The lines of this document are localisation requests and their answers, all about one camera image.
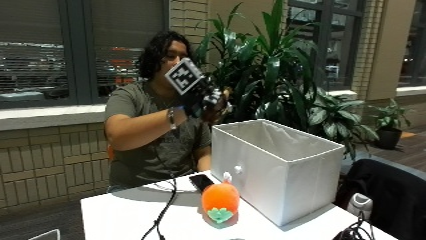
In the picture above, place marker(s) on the orange plush toy green leaves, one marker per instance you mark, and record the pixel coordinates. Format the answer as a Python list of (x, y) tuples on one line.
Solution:
[(219, 198)]

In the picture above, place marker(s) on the black plant pot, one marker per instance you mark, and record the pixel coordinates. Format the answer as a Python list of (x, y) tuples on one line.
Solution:
[(388, 138)]

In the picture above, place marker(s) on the tall green leafy plant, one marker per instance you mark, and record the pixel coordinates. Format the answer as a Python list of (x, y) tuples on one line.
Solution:
[(266, 66)]

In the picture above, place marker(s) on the variegated leafy plant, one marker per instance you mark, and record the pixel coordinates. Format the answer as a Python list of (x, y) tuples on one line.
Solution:
[(334, 120)]

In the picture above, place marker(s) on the large window with blinds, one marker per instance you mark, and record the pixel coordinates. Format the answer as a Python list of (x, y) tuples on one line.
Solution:
[(40, 60)]

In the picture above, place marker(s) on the small potted plant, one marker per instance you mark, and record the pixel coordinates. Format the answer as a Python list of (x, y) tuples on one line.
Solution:
[(390, 115)]

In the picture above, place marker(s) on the black smartphone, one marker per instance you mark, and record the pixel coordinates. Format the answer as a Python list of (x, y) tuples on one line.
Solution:
[(201, 182)]

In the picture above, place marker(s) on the white marker cube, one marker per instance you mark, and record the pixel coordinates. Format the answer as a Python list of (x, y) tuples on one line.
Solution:
[(183, 76)]

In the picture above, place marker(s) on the white chair frame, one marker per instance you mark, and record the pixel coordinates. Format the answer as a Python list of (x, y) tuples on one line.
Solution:
[(44, 234)]

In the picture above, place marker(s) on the grey window sill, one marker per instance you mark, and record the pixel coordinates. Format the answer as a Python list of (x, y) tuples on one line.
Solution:
[(48, 116)]

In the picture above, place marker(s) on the the person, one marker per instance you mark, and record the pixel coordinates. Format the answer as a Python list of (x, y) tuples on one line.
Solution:
[(150, 150)]

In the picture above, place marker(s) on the white fabric storage box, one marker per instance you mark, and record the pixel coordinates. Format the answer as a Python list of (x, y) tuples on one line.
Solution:
[(283, 180)]

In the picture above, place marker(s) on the white grey device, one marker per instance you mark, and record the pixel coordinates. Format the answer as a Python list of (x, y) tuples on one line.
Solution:
[(359, 204)]

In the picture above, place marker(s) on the orange chair back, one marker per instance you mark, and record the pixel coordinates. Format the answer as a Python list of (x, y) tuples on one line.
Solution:
[(110, 152)]

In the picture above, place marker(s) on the dark framed window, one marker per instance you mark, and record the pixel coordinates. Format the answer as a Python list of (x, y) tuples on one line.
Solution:
[(341, 40)]

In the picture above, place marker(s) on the white paper sheet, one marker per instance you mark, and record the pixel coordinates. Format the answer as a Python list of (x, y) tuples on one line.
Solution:
[(161, 186)]

